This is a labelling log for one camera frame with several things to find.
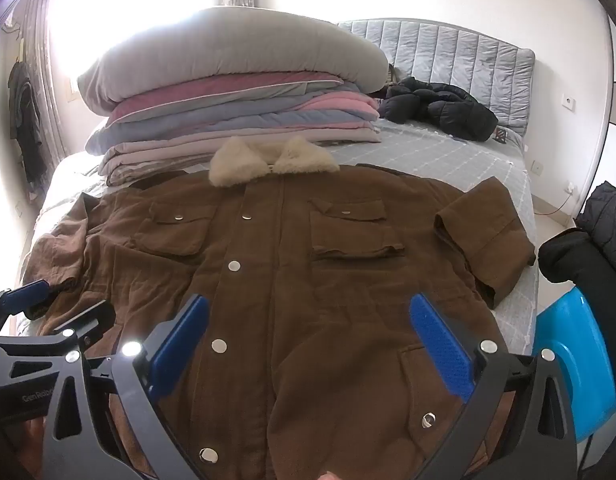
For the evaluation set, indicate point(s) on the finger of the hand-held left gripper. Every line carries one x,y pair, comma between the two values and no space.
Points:
88,317
25,294

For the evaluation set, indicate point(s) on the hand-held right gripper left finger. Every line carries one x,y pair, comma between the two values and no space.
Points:
180,347

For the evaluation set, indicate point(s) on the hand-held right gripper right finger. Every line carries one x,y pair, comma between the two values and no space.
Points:
440,347

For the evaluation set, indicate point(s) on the brown jacket with fleece collar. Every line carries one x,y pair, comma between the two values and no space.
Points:
288,260

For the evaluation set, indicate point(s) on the hanging dark clothes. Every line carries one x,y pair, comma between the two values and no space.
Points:
25,120

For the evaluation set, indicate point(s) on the blue plastic chair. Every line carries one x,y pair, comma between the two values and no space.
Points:
572,340

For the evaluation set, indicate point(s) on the black cloth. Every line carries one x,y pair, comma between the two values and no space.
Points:
567,260

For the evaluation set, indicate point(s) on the grey quilted bedspread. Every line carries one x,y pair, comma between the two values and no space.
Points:
427,160

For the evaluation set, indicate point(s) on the black quilted coat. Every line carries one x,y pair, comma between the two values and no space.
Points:
605,220

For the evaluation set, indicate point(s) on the black puffer jacket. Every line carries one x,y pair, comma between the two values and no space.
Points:
447,110

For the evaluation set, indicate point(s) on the mauve folded quilt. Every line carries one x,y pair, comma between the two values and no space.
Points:
198,92

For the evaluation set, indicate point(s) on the pink folded quilt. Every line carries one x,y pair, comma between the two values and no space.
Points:
338,105

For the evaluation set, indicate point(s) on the grey padded headboard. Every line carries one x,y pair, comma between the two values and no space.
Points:
462,60

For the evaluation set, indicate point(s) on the stack of folded quilts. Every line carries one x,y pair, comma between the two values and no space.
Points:
228,50

